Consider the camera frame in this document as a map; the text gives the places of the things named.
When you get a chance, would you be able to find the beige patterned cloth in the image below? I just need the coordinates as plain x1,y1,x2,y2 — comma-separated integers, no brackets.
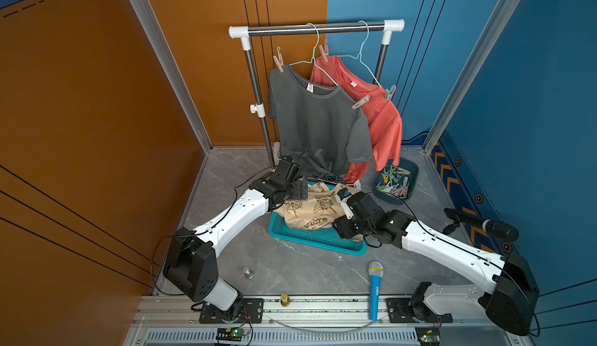
272,182,359,244

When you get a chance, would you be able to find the grey garment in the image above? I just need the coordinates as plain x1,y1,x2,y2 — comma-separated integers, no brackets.
268,66,373,176

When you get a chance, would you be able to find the white clothespin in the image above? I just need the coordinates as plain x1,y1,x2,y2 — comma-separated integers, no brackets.
351,95,370,110

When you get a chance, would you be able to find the red t-shirt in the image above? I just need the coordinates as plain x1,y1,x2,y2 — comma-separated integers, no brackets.
309,55,403,171

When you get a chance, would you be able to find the white wire hanger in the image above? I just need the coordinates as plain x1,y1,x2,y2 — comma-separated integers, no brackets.
290,23,338,86

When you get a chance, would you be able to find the grey clothespin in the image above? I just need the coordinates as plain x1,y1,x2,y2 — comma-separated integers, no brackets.
385,85,396,102

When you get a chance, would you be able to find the beige clothespin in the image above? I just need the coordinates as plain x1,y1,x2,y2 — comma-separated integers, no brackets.
273,46,285,72

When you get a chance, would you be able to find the pink clothespin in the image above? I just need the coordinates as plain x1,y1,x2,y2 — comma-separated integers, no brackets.
318,40,330,63

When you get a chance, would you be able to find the light green wire hanger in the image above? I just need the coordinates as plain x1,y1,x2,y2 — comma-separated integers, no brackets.
339,21,381,86

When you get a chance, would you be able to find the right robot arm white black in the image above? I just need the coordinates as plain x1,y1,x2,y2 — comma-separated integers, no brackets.
333,188,540,336

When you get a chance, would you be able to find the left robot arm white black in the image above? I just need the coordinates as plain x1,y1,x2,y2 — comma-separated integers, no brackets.
163,156,299,321

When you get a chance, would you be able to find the teal plastic laundry basket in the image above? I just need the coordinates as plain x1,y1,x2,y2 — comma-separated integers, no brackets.
268,182,367,256

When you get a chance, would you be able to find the blue toy microphone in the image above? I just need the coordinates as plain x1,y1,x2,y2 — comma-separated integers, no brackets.
368,261,384,322

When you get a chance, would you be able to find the dark teal clothespin bin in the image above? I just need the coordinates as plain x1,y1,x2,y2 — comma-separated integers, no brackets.
373,158,420,205

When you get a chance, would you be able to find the small brass weight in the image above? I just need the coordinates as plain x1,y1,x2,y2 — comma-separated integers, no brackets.
280,293,291,307

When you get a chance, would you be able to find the right green circuit board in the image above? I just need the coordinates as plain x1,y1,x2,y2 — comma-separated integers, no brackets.
415,327,441,346

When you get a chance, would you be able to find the green circuit board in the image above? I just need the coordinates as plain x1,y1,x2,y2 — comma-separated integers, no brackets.
215,327,252,344
415,327,441,346

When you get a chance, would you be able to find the left green circuit board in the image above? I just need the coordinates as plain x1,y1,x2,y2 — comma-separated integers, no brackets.
215,327,252,344

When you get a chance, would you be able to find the metal clothes drying rack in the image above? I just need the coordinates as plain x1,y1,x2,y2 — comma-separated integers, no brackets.
228,19,406,170

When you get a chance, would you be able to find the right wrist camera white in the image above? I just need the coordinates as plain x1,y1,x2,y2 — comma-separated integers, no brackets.
336,187,354,220

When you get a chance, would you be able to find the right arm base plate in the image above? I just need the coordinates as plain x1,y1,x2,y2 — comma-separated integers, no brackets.
386,298,453,324

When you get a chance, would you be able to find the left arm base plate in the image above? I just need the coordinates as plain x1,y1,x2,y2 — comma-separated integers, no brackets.
199,298,264,324

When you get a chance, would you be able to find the aluminium front rail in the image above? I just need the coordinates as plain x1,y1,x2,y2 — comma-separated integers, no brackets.
130,295,498,330

